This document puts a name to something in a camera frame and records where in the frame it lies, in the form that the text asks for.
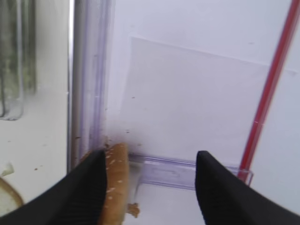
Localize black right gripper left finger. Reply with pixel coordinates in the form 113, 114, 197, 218
0, 150, 107, 225

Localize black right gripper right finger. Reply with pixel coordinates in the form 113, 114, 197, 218
195, 151, 300, 225

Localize meat crumb on table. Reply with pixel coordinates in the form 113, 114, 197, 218
126, 202, 140, 218

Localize right upper clear holder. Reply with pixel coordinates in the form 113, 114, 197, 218
128, 152, 254, 191

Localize front sesame bun top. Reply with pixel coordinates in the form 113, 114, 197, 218
81, 142, 131, 225

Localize metal baking tray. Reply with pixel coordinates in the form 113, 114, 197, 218
0, 0, 82, 174

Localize bun bottom on tray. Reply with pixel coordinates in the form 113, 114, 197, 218
0, 178, 24, 217

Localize right red tape strip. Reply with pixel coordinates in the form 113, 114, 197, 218
238, 0, 300, 182

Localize right long clear divider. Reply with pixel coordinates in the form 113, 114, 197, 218
76, 0, 111, 159

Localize clear plastic salad box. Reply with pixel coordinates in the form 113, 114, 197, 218
0, 0, 37, 121

